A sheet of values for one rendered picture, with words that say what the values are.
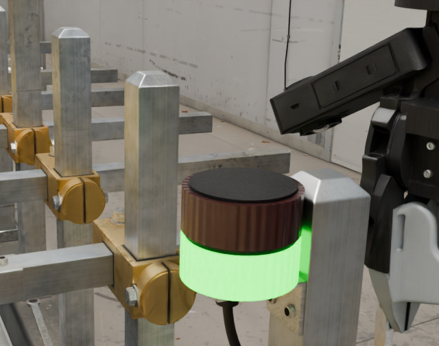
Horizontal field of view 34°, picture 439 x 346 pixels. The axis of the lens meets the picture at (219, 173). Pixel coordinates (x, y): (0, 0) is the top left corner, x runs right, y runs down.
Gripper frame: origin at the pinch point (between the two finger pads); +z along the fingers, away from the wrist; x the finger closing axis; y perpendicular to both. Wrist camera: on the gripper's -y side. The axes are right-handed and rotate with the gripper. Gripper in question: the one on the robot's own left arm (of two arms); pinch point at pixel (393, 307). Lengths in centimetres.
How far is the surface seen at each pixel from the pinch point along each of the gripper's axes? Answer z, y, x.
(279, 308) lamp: -3.1, -1.0, -10.4
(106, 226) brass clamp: 3.3, -30.4, 0.6
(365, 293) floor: 100, -113, 186
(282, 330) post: -1.7, -1.0, -10.1
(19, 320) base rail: 30, -65, 11
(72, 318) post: 21, -46, 7
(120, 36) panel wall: 55, -541, 409
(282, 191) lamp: -10.5, 0.4, -12.5
